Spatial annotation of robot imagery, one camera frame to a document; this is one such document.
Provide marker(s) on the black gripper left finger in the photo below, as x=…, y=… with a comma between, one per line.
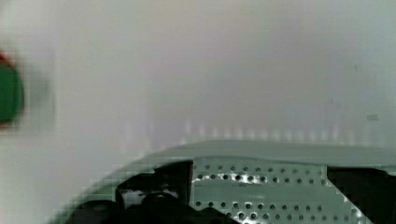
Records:
x=172, y=178

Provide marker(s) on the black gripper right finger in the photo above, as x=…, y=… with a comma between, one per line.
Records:
x=371, y=190

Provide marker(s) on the green plastic strainer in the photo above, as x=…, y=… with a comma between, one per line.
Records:
x=237, y=182

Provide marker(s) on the red toy strawberry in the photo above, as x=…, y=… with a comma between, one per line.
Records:
x=11, y=91

